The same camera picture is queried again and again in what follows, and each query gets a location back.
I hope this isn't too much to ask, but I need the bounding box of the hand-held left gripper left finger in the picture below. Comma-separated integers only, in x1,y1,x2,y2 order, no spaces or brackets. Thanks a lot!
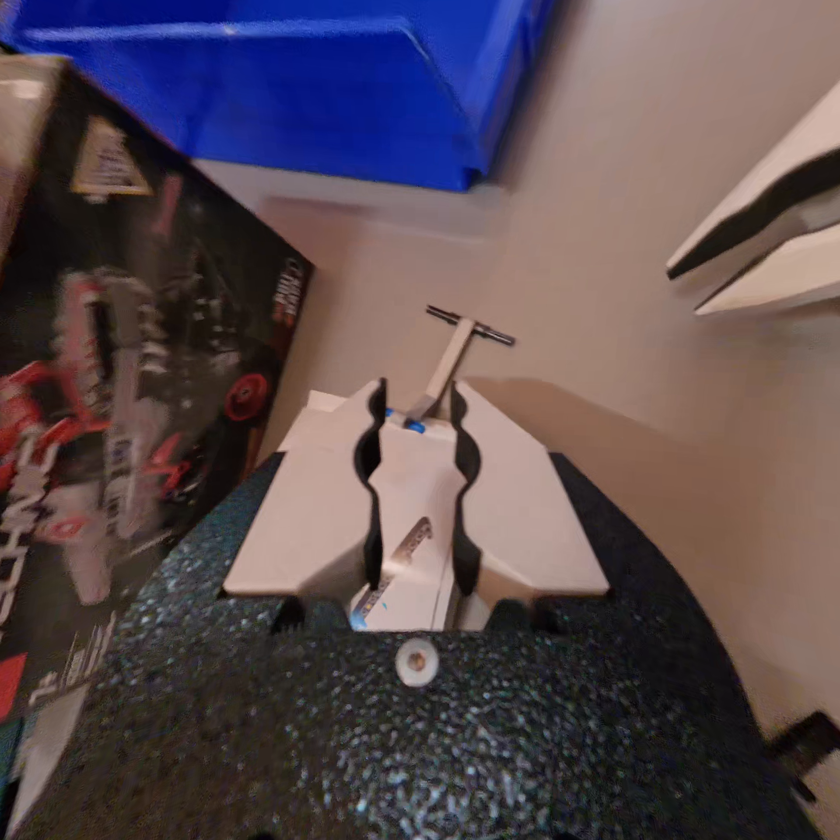
223,377,389,624

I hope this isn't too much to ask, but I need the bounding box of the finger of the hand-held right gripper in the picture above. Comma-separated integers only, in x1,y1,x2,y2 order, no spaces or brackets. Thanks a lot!
666,84,840,281
694,220,840,317

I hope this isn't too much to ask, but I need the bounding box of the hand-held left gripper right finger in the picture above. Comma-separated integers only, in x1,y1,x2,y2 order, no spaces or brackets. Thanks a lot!
450,379,611,624

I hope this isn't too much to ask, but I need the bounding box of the grey angled toy beam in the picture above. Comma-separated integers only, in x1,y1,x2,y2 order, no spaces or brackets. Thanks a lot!
402,316,475,426

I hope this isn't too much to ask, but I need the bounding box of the black toy axle pin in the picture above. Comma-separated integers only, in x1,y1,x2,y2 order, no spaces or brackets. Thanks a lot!
425,304,517,347

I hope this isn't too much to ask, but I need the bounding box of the grey desk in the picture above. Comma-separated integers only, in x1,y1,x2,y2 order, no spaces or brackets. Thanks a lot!
190,0,840,840

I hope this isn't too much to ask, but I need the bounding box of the white instruction booklet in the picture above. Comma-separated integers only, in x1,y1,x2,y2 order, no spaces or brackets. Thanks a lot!
279,389,463,631

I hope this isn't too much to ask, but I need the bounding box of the black printed toy box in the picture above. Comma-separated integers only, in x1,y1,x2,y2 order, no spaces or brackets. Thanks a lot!
0,54,316,828

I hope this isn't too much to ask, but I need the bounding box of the blue plastic bin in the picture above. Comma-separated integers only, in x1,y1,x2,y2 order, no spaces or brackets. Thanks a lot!
0,0,555,193

